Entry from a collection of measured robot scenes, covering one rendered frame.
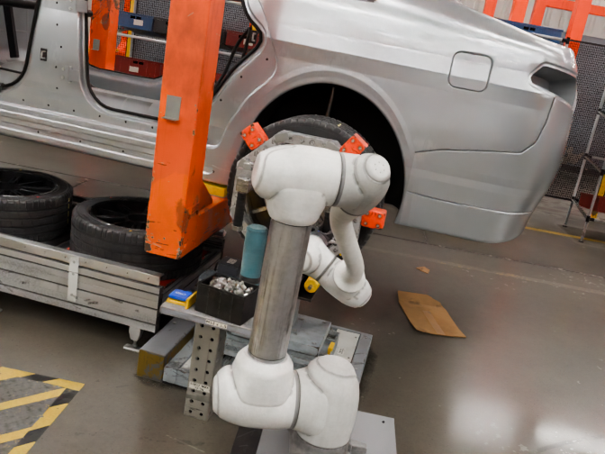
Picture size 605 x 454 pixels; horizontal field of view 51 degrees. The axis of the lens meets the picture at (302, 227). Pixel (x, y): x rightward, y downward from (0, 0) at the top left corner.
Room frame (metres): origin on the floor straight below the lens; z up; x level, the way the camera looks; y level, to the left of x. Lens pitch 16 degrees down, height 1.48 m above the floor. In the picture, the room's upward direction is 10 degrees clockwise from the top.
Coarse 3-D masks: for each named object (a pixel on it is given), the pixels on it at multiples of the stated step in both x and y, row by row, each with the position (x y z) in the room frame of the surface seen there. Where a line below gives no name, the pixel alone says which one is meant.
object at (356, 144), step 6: (354, 138) 2.45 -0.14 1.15; (360, 138) 2.50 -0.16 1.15; (348, 144) 2.46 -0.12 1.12; (354, 144) 2.45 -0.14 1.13; (360, 144) 2.45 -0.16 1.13; (366, 144) 2.50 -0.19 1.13; (342, 150) 2.46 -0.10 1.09; (348, 150) 2.46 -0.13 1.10; (354, 150) 2.45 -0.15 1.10; (360, 150) 2.45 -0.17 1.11
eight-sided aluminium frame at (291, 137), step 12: (288, 132) 2.50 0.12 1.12; (264, 144) 2.52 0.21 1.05; (276, 144) 2.51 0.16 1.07; (300, 144) 2.49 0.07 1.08; (312, 144) 2.49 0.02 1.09; (324, 144) 2.53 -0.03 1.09; (336, 144) 2.47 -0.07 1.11; (252, 156) 2.52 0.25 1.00; (360, 216) 2.44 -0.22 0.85; (336, 252) 2.45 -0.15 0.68
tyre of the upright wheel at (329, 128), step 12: (288, 120) 2.59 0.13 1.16; (300, 120) 2.58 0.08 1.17; (312, 120) 2.58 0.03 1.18; (324, 120) 2.63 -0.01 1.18; (336, 120) 2.74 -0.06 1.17; (276, 132) 2.59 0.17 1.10; (300, 132) 2.58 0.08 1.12; (312, 132) 2.57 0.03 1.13; (324, 132) 2.56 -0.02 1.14; (336, 132) 2.55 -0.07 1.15; (348, 132) 2.60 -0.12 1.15; (240, 156) 2.62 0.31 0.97; (228, 180) 2.63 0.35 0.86; (228, 192) 2.63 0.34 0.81; (228, 204) 2.63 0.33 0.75; (360, 228) 2.52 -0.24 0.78; (372, 228) 2.52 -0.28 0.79; (360, 240) 2.52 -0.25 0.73
